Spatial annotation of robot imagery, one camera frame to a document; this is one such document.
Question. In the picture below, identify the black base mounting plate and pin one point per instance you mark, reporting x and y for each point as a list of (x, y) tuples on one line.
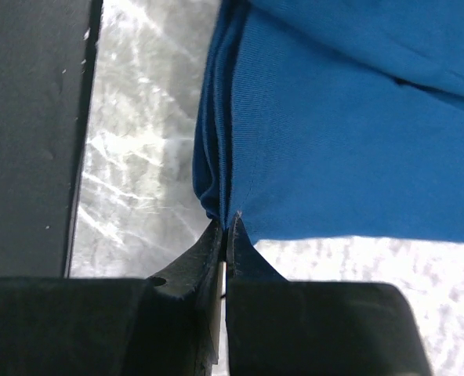
[(47, 62)]

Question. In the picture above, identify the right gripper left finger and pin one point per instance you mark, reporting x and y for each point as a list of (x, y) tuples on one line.
[(166, 324)]

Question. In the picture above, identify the blue t shirt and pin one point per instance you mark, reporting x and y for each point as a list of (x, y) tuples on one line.
[(334, 118)]

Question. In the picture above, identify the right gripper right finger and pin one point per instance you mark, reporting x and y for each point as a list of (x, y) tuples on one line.
[(280, 327)]

